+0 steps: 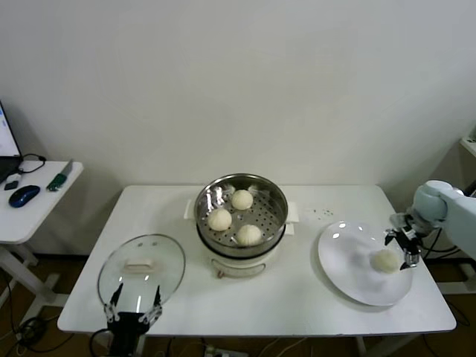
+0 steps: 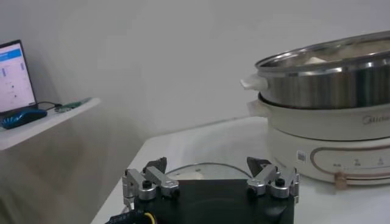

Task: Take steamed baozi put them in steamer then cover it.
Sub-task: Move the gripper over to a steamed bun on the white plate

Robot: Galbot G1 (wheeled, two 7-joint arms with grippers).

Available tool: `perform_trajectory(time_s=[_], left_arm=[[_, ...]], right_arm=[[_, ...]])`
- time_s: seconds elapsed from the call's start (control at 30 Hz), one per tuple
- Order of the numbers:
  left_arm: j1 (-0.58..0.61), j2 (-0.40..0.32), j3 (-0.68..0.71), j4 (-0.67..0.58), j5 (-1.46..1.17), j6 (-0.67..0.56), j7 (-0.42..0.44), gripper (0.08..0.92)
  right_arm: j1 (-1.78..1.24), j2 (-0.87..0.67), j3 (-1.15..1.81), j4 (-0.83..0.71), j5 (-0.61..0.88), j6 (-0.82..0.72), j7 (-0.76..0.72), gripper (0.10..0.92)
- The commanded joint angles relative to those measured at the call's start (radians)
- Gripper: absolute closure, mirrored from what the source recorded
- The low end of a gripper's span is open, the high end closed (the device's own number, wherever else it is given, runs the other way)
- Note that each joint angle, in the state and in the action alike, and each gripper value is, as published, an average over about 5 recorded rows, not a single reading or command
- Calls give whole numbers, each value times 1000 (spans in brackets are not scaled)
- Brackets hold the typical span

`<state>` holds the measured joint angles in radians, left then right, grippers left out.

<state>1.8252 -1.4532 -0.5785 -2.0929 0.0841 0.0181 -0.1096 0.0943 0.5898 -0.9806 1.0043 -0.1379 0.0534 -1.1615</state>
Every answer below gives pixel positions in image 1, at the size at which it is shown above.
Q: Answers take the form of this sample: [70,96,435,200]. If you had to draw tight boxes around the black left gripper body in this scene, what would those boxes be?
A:
[107,312,152,357]

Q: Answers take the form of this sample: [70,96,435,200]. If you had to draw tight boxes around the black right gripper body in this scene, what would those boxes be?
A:
[395,226,423,257]

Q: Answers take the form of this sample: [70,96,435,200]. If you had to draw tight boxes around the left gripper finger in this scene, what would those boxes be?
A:
[138,285,164,324]
[103,283,124,323]

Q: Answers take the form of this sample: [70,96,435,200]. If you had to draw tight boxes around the white steamed baozi bun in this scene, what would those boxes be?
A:
[208,208,233,232]
[370,249,399,274]
[231,188,254,211]
[236,224,263,247]

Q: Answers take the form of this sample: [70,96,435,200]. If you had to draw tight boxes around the round glass pot lid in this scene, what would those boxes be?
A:
[96,233,186,318]

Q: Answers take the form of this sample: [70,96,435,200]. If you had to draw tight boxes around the perforated steel steamer basket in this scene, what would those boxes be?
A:
[193,173,289,251]

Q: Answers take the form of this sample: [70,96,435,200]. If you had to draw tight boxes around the white round plate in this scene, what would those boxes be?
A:
[317,220,414,307]

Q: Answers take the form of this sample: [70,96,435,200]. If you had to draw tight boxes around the white power strip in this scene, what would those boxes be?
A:
[202,344,246,357]

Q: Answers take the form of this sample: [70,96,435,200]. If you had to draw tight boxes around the white electric cooker pot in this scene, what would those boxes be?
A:
[184,199,300,280]

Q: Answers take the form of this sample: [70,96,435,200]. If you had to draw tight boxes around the white shelf unit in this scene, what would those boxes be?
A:
[457,126,476,164]

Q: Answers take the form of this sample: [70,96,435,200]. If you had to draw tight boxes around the white side desk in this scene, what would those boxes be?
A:
[0,160,85,317]

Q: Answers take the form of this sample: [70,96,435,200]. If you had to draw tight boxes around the blue computer mouse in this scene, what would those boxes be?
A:
[7,184,41,209]

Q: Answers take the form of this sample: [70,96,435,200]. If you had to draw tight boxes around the black laptop computer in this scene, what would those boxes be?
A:
[0,100,22,183]

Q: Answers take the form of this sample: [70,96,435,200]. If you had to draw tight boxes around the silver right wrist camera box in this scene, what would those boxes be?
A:
[389,213,414,234]

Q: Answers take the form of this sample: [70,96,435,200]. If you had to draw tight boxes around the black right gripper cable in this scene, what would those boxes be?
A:
[419,228,462,258]

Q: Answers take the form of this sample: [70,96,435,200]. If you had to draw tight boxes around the white stand base frame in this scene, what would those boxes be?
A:
[434,260,476,295]

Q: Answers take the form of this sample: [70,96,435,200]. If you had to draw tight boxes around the black floor cables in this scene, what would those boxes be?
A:
[0,274,71,354]

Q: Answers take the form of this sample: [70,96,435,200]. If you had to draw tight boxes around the green handled tool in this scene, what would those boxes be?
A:
[46,159,74,193]

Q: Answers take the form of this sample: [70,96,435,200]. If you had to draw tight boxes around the black looped desk cable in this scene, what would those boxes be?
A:
[17,152,47,175]

